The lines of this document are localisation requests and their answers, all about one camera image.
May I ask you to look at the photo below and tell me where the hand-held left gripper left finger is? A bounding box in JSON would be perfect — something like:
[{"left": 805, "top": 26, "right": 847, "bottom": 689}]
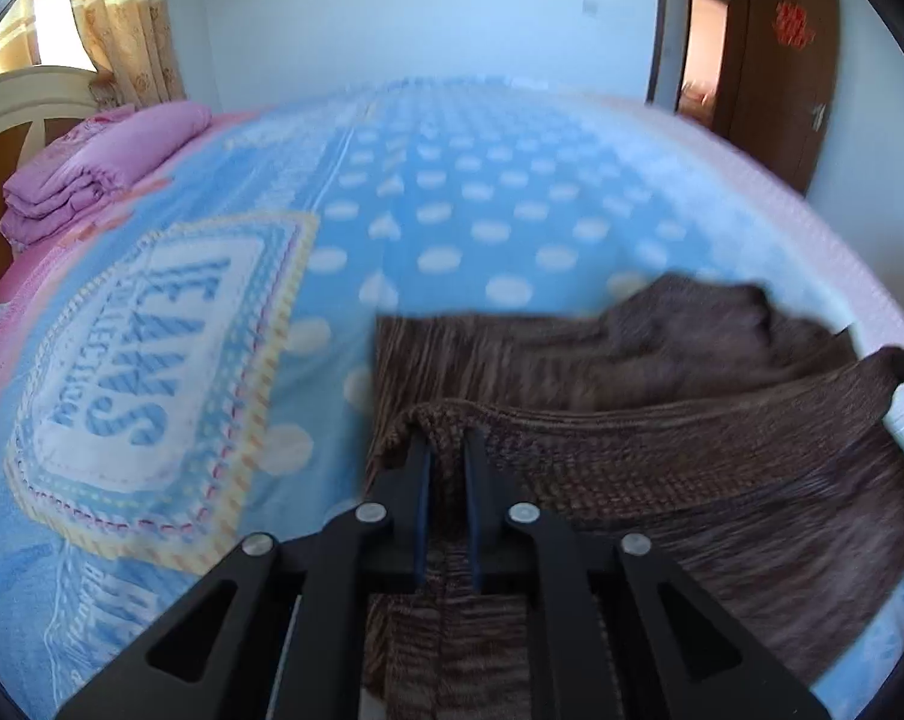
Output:
[{"left": 54, "top": 431, "right": 434, "bottom": 720}]

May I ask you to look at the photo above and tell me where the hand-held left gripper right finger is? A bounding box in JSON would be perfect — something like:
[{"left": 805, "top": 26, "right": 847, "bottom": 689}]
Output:
[{"left": 463, "top": 427, "right": 828, "bottom": 720}]

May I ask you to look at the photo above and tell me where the brown knitted sweater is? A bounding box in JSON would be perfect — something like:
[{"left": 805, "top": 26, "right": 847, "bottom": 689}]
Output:
[{"left": 358, "top": 274, "right": 904, "bottom": 720}]

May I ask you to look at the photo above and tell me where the blue pink printed bed cover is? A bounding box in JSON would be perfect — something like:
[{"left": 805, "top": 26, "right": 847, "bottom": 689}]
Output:
[{"left": 0, "top": 75, "right": 904, "bottom": 720}]

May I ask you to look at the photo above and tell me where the brown wooden door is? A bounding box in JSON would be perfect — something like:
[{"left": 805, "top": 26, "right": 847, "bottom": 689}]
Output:
[{"left": 714, "top": 0, "right": 842, "bottom": 196}]

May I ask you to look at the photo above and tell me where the brown sofa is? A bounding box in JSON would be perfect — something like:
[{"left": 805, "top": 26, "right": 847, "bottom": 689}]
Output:
[{"left": 681, "top": 75, "right": 717, "bottom": 121}]

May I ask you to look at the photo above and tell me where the red paper door decoration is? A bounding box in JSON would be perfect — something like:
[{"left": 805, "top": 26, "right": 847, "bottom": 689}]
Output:
[{"left": 773, "top": 1, "right": 815, "bottom": 47}]

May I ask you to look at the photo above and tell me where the pink folded quilt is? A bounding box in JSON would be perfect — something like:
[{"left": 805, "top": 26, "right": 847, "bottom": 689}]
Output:
[{"left": 0, "top": 101, "right": 214, "bottom": 252}]

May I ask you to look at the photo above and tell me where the narrow yellow curtain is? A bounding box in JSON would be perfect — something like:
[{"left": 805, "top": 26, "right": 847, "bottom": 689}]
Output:
[{"left": 65, "top": 0, "right": 190, "bottom": 113}]

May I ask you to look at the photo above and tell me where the cream wooden headboard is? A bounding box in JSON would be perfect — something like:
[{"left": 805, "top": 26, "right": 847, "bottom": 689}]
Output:
[{"left": 0, "top": 66, "right": 112, "bottom": 301}]

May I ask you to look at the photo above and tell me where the window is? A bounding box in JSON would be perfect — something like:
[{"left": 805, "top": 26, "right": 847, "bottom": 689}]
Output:
[{"left": 33, "top": 0, "right": 85, "bottom": 68}]

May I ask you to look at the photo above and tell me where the brown door frame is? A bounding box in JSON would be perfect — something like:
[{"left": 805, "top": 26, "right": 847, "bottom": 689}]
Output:
[{"left": 645, "top": 0, "right": 753, "bottom": 117}]

